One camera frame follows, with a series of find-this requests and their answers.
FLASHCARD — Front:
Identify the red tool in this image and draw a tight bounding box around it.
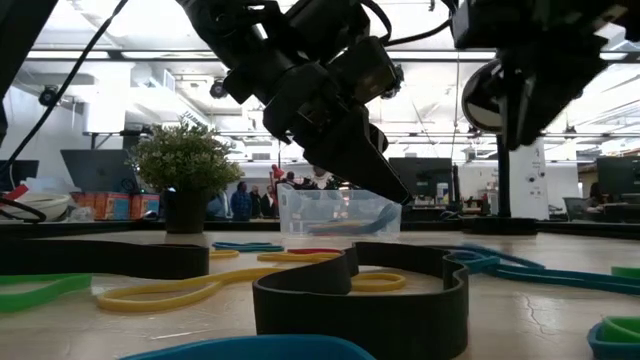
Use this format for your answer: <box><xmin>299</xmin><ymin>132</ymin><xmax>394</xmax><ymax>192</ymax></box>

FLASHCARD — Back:
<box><xmin>0</xmin><ymin>184</ymin><xmax>29</xmax><ymax>202</ymax></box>

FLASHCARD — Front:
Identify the dark grey laptop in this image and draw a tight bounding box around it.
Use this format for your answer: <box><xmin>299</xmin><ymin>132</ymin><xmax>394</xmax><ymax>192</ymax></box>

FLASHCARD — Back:
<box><xmin>60</xmin><ymin>148</ymin><xmax>139</xmax><ymax>194</ymax></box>

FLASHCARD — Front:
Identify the black monitor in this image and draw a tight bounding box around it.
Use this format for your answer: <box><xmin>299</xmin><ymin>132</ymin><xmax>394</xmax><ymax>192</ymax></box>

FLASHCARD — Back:
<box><xmin>595</xmin><ymin>156</ymin><xmax>640</xmax><ymax>204</ymax></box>
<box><xmin>388</xmin><ymin>157</ymin><xmax>455</xmax><ymax>206</ymax></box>
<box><xmin>0</xmin><ymin>159</ymin><xmax>40</xmax><ymax>192</ymax></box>

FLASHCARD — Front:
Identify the wide black rubber band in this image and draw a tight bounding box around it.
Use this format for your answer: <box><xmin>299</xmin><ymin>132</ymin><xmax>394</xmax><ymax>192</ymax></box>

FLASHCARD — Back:
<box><xmin>0</xmin><ymin>238</ymin><xmax>210</xmax><ymax>281</ymax></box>
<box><xmin>252</xmin><ymin>242</ymin><xmax>470</xmax><ymax>360</ymax></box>

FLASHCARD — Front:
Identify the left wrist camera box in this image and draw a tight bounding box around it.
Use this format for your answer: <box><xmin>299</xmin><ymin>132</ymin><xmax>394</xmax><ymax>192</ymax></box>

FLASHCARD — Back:
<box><xmin>342</xmin><ymin>35</ymin><xmax>404</xmax><ymax>105</ymax></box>

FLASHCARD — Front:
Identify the clear plastic bin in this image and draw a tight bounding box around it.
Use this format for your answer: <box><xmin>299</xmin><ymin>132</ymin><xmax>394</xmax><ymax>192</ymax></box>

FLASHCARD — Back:
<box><xmin>276</xmin><ymin>182</ymin><xmax>404</xmax><ymax>237</ymax></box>

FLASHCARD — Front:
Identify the black desk lamp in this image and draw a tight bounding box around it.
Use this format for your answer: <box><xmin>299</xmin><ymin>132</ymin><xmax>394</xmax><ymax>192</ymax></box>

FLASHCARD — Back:
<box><xmin>461</xmin><ymin>58</ymin><xmax>539</xmax><ymax>237</ymax></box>

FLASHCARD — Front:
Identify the black table frame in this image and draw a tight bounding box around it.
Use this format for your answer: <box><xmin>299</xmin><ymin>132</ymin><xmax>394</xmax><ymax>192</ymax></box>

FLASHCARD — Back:
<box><xmin>0</xmin><ymin>218</ymin><xmax>640</xmax><ymax>240</ymax></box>

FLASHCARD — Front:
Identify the orange cardboard box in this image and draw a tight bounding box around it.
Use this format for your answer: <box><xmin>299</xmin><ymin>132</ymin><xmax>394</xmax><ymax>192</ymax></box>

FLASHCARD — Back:
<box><xmin>130</xmin><ymin>193</ymin><xmax>161</xmax><ymax>220</ymax></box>
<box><xmin>72</xmin><ymin>192</ymin><xmax>132</xmax><ymax>222</ymax></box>

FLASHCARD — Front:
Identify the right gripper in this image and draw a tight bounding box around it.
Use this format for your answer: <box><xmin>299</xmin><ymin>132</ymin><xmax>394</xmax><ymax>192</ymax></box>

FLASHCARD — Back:
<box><xmin>499</xmin><ymin>47</ymin><xmax>609</xmax><ymax>151</ymax></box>

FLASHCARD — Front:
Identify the black ceiling camera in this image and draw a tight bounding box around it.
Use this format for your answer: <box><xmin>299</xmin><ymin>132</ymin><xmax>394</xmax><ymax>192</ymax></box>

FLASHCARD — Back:
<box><xmin>38</xmin><ymin>84</ymin><xmax>60</xmax><ymax>108</ymax></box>
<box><xmin>209</xmin><ymin>77</ymin><xmax>230</xmax><ymax>101</ymax></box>

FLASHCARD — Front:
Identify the green plant in black pot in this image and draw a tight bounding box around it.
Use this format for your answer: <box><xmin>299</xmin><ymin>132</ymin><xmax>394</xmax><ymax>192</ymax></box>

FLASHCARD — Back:
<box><xmin>128</xmin><ymin>119</ymin><xmax>245</xmax><ymax>235</ymax></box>

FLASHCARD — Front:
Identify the white bowl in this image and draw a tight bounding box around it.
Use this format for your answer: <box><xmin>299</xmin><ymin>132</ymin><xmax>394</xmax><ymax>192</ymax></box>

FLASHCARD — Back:
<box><xmin>0</xmin><ymin>192</ymin><xmax>72</xmax><ymax>224</ymax></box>

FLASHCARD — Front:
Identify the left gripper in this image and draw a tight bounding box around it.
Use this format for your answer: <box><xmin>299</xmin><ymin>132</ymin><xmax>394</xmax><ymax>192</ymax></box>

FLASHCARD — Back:
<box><xmin>222</xmin><ymin>49</ymin><xmax>414</xmax><ymax>206</ymax></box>

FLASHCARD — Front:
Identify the black cable loop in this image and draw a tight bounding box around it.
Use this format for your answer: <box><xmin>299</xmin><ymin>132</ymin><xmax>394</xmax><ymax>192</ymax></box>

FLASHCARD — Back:
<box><xmin>0</xmin><ymin>198</ymin><xmax>47</xmax><ymax>224</ymax></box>

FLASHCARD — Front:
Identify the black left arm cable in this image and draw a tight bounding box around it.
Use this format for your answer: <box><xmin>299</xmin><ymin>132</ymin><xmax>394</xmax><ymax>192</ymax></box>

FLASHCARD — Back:
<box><xmin>0</xmin><ymin>0</ymin><xmax>130</xmax><ymax>166</ymax></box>

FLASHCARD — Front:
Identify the red desk lamp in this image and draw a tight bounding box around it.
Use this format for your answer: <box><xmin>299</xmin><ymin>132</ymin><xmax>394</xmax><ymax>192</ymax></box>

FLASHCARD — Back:
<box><xmin>269</xmin><ymin>163</ymin><xmax>286</xmax><ymax>195</ymax></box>

